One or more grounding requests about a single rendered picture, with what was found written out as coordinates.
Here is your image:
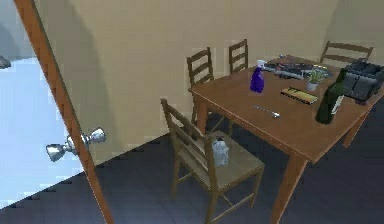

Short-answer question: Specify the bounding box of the brown wooden slatted chair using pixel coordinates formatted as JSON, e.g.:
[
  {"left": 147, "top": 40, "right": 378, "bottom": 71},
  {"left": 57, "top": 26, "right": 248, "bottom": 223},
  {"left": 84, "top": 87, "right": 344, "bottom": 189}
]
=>
[
  {"left": 160, "top": 97, "right": 266, "bottom": 224},
  {"left": 186, "top": 46, "right": 234, "bottom": 136},
  {"left": 228, "top": 38, "right": 249, "bottom": 75},
  {"left": 319, "top": 40, "right": 375, "bottom": 69}
]

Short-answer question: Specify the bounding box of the pale grey salt shaker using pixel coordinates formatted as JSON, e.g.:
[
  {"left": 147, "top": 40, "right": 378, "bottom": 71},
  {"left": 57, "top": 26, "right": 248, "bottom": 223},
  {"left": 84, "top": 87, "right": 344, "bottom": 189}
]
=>
[{"left": 211, "top": 138, "right": 230, "bottom": 168}]

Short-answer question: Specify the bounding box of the purple spray bottle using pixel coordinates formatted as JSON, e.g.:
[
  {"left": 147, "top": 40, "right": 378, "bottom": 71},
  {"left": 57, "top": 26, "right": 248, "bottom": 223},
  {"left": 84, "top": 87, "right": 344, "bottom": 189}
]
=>
[{"left": 249, "top": 59, "right": 267, "bottom": 94}]

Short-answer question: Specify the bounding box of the silver spoon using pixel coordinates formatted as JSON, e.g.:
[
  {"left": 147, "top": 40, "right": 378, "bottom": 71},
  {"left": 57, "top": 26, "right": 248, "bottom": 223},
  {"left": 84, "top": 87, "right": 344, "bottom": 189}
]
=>
[{"left": 253, "top": 104, "right": 281, "bottom": 119}]

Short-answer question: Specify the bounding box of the brown wooden dining table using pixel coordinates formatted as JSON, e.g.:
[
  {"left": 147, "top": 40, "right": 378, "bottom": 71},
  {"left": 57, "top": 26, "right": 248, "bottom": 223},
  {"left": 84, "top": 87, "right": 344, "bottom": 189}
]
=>
[{"left": 188, "top": 54, "right": 384, "bottom": 224}]

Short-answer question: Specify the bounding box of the yellow and black book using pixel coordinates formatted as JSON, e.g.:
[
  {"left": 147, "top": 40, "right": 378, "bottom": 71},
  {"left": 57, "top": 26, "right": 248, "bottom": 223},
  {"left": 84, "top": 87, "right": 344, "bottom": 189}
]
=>
[{"left": 280, "top": 86, "right": 319, "bottom": 106}]

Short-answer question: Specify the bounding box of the silver round door knob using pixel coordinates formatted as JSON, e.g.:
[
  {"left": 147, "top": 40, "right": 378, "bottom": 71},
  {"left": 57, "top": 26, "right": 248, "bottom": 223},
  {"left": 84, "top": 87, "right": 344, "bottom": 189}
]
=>
[{"left": 45, "top": 127, "right": 107, "bottom": 163}]

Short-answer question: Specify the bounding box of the small potted green plant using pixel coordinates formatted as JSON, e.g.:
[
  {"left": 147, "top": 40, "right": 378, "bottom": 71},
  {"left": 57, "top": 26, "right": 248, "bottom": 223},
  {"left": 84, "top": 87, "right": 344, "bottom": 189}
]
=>
[{"left": 306, "top": 65, "right": 329, "bottom": 92}]

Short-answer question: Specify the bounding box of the dark green wine bottle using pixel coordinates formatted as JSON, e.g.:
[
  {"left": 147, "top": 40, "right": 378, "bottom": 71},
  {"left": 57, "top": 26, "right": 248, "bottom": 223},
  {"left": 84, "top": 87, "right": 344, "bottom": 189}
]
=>
[{"left": 314, "top": 68, "right": 348, "bottom": 126}]

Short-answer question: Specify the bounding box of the brown wooden room door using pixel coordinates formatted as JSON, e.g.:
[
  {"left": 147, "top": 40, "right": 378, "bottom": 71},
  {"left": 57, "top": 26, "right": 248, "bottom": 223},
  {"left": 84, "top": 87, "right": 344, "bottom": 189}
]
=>
[{"left": 13, "top": 0, "right": 115, "bottom": 224}]

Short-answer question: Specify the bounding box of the black toaster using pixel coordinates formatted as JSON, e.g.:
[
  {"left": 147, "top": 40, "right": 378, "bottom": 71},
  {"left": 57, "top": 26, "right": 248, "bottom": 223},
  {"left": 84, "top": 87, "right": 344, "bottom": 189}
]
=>
[{"left": 342, "top": 58, "right": 384, "bottom": 102}]

